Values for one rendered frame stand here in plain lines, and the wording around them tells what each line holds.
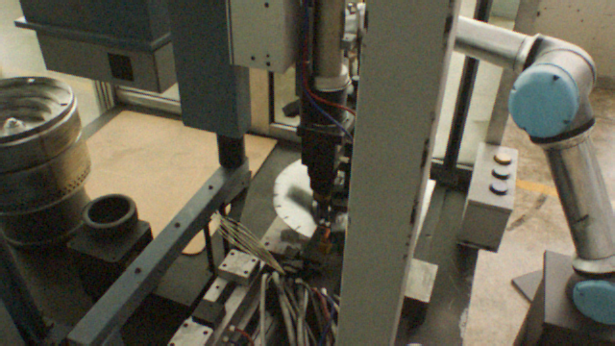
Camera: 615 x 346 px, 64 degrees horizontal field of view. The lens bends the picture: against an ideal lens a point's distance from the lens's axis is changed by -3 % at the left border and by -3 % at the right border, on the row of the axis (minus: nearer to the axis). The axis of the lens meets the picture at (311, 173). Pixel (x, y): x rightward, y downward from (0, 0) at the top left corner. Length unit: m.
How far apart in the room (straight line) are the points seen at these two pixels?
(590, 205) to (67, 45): 1.02
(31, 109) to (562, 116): 1.20
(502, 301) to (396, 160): 2.07
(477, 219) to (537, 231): 1.41
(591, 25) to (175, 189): 3.34
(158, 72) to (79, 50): 0.17
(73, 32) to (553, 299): 1.18
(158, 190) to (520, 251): 1.71
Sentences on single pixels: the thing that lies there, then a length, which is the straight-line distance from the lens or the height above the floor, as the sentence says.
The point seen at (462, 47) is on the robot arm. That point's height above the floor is 1.26.
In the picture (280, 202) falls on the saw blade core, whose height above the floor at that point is 0.95.
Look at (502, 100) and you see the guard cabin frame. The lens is 1.47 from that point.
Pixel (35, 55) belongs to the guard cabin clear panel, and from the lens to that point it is 1.80.
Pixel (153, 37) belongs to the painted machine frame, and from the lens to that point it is 0.94.
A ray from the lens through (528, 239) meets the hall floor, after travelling 2.65.
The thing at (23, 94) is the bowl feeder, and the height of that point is 1.07.
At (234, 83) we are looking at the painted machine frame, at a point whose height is 1.32.
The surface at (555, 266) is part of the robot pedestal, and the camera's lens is 1.43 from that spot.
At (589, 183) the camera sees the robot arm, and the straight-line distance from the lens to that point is 1.03.
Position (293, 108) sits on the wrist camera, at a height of 1.09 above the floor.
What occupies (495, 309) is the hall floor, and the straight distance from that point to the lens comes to 2.28.
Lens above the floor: 1.68
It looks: 37 degrees down
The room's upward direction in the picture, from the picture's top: 2 degrees clockwise
